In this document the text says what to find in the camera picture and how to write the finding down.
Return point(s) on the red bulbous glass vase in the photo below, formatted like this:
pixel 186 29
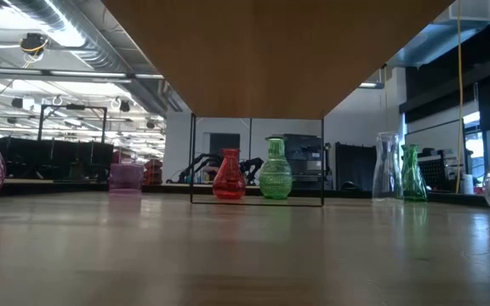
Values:
pixel 229 180

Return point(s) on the green embossed glass vase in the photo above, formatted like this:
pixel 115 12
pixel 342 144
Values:
pixel 275 178

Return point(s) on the pink squat ribbed glass vase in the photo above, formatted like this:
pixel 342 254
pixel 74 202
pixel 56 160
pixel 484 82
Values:
pixel 126 178

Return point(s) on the clear slim glass vase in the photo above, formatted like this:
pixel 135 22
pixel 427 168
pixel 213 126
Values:
pixel 387 170

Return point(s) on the black background robot arm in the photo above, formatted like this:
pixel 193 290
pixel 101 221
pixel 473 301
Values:
pixel 253 166
pixel 198 161

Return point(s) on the black equipment cabinet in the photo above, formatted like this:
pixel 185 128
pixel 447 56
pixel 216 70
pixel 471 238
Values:
pixel 306 153

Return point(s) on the red crate stack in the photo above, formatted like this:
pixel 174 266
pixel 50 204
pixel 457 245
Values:
pixel 153 172

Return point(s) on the light wooden board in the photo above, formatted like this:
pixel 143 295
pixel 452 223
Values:
pixel 270 55

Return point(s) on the black fabric panel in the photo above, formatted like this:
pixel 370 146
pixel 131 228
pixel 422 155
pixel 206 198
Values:
pixel 355 166

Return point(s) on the green faceted slim glass vase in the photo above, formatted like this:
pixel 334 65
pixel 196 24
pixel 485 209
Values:
pixel 413 178

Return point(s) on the long ceiling light fixture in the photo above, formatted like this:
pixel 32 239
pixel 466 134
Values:
pixel 87 73

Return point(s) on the black pegboard rack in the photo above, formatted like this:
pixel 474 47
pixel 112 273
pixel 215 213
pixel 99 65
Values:
pixel 438 174

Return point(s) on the white paper cup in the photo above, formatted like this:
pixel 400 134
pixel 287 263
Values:
pixel 468 185

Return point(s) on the silver ceiling air duct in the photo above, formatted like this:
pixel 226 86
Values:
pixel 100 51

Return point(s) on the black aluminium rig frame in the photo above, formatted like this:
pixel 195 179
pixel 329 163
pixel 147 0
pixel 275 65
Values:
pixel 58 190

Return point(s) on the black partition wall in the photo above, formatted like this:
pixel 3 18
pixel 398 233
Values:
pixel 53 157

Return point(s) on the blue ceiling duct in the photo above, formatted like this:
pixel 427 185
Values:
pixel 432 42

